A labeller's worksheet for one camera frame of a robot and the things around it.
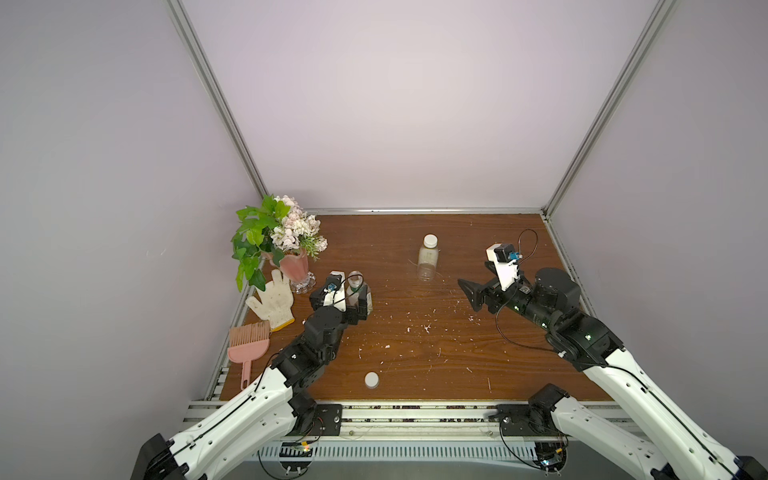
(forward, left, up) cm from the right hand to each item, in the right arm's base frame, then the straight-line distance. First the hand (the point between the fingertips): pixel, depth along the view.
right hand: (478, 265), depth 67 cm
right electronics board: (-33, -18, -32) cm, 50 cm away
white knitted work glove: (+4, +59, -29) cm, 66 cm away
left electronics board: (-33, +44, -33) cm, 64 cm away
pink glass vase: (+8, +49, -13) cm, 51 cm away
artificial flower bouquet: (+11, +51, +1) cm, 52 cm away
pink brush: (-9, +64, -30) cm, 71 cm away
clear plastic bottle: (+18, +9, -25) cm, 32 cm away
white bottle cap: (+17, +9, -12) cm, 22 cm away
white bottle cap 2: (-18, +26, -30) cm, 43 cm away
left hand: (0, +31, -10) cm, 33 cm away
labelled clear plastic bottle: (+3, +30, -12) cm, 33 cm away
